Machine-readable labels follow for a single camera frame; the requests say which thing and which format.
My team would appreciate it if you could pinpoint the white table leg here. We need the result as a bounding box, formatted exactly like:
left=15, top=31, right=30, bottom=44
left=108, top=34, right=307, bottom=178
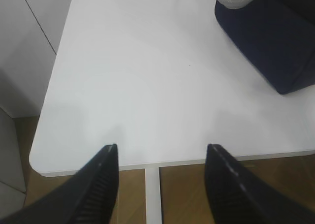
left=145, top=167, right=162, bottom=224

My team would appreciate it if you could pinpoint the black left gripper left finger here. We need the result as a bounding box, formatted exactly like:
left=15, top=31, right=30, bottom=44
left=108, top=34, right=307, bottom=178
left=0, top=144, right=119, bottom=224

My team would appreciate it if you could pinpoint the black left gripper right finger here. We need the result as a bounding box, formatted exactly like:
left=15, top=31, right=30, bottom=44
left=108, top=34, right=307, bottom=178
left=205, top=144, right=315, bottom=224

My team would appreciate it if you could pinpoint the navy blue lunch bag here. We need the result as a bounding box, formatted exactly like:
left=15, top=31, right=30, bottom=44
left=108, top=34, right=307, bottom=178
left=215, top=0, right=315, bottom=95

